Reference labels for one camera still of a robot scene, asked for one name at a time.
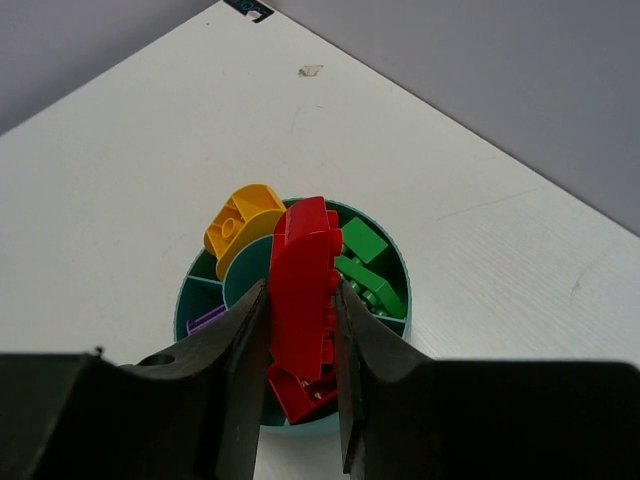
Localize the red curved lego brick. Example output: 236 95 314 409
268 196 342 380

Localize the small tape scrap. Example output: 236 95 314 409
298 65 324 78

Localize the green lego brick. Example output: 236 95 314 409
341 217 389 266

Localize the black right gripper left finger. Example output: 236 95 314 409
1 281 270 479

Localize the yellow butterfly curved lego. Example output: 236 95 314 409
203 184 286 280

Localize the purple butterfly curved lego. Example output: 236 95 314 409
186 305 226 336

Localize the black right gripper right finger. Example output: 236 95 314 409
335 283 639 479

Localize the dark green curved lego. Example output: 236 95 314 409
335 256 407 319

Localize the red flower printed lego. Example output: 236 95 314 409
267 363 338 425

